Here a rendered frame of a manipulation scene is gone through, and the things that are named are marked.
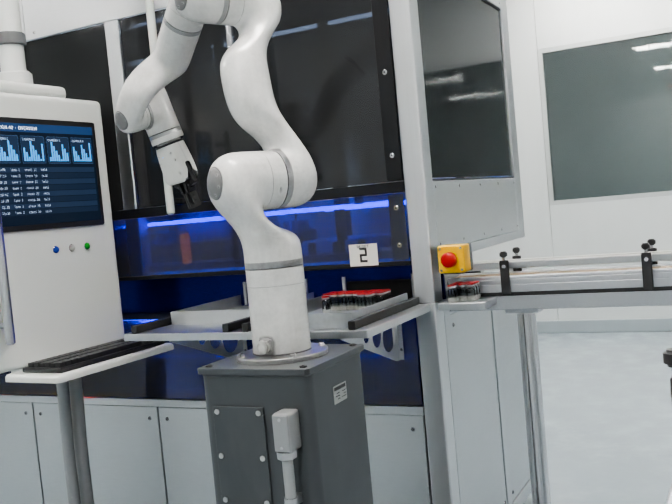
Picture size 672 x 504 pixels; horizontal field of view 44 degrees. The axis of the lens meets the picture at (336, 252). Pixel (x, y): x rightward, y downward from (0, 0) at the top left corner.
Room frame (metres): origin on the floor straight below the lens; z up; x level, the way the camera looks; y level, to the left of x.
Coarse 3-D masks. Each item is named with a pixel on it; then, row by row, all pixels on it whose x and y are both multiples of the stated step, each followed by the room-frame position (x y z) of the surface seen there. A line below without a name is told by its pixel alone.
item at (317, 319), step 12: (312, 300) 2.24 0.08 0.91; (384, 300) 2.05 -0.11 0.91; (396, 300) 2.11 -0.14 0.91; (312, 312) 2.21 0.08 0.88; (336, 312) 2.16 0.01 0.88; (348, 312) 1.88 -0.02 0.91; (360, 312) 1.91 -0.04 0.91; (312, 324) 1.92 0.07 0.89; (324, 324) 1.91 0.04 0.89; (336, 324) 1.89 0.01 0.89
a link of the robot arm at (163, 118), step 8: (160, 96) 2.07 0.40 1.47; (152, 104) 2.06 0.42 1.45; (160, 104) 2.07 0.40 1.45; (168, 104) 2.09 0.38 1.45; (152, 112) 2.05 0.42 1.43; (160, 112) 2.07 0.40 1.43; (168, 112) 2.08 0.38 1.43; (152, 120) 2.06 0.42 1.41; (160, 120) 2.07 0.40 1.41; (168, 120) 2.08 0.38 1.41; (176, 120) 2.10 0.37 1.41; (152, 128) 2.07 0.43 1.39; (160, 128) 2.07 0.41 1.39; (168, 128) 2.08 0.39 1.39
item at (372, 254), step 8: (352, 248) 2.27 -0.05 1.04; (368, 248) 2.25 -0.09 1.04; (376, 248) 2.24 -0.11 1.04; (352, 256) 2.27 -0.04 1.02; (368, 256) 2.25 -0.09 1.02; (376, 256) 2.24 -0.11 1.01; (352, 264) 2.28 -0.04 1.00; (360, 264) 2.26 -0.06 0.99; (368, 264) 2.25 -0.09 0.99; (376, 264) 2.24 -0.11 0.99
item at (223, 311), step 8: (240, 296) 2.54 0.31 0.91; (312, 296) 2.42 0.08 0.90; (208, 304) 2.39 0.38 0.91; (216, 304) 2.43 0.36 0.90; (224, 304) 2.46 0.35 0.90; (232, 304) 2.50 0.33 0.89; (240, 304) 2.54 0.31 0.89; (176, 312) 2.23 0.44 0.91; (184, 312) 2.22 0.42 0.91; (192, 312) 2.21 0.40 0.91; (200, 312) 2.20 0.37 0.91; (208, 312) 2.19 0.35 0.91; (216, 312) 2.17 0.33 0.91; (224, 312) 2.16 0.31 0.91; (232, 312) 2.15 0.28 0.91; (240, 312) 2.14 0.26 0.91; (248, 312) 2.13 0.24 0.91; (176, 320) 2.23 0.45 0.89; (184, 320) 2.22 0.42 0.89; (192, 320) 2.21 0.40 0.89; (200, 320) 2.20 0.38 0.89; (208, 320) 2.19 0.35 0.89; (216, 320) 2.18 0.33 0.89; (224, 320) 2.16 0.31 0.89; (232, 320) 2.15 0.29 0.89
